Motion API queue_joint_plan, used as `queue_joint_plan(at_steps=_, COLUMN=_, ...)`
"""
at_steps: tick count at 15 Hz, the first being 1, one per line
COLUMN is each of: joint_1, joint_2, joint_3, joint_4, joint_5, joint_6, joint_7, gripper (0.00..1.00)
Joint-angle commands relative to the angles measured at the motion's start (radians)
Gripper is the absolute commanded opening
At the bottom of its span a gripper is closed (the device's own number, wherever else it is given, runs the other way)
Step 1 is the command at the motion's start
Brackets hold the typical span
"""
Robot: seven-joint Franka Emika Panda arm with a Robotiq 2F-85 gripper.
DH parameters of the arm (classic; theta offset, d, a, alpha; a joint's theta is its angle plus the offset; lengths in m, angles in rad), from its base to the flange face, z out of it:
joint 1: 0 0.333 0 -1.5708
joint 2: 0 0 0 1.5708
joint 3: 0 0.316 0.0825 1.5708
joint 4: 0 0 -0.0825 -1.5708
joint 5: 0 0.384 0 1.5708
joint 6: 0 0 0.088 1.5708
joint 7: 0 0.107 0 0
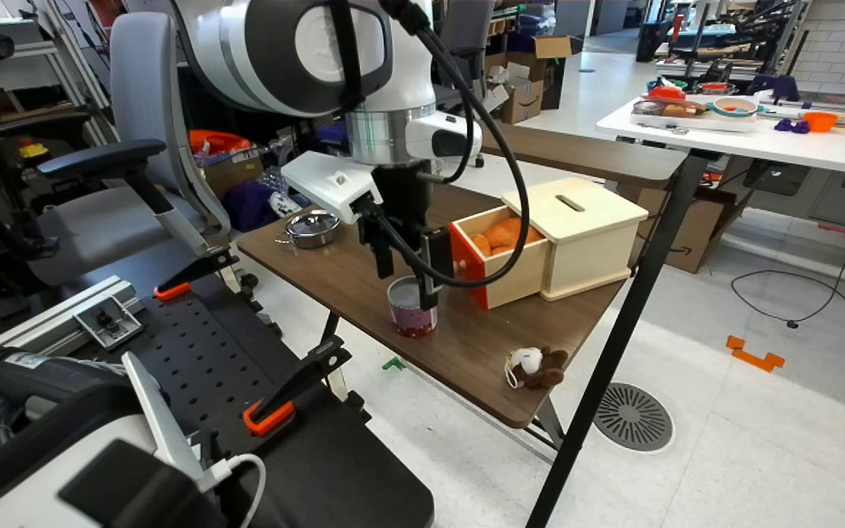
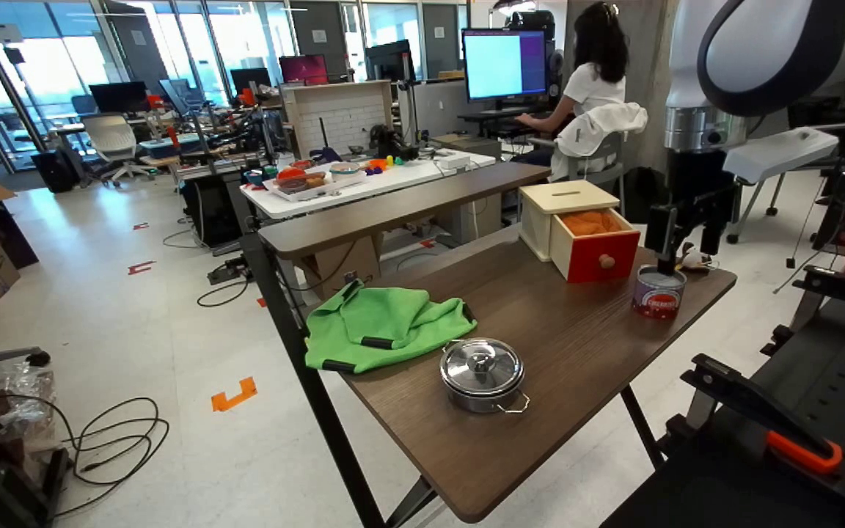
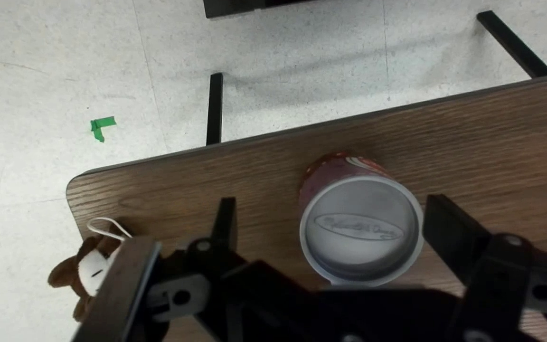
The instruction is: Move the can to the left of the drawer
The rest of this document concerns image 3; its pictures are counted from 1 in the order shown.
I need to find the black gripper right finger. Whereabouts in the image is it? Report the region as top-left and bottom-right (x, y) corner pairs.
(422, 191), (543, 342)

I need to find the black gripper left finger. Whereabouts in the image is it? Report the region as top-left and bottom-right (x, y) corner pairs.
(186, 195), (251, 280)

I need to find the red can with grey lid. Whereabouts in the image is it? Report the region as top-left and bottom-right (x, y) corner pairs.
(296, 147), (427, 288)

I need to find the brown and white plush toy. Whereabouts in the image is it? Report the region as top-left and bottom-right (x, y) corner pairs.
(46, 214), (135, 322)

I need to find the green floor tape mark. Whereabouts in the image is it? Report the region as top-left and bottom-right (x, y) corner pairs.
(87, 113), (120, 144)

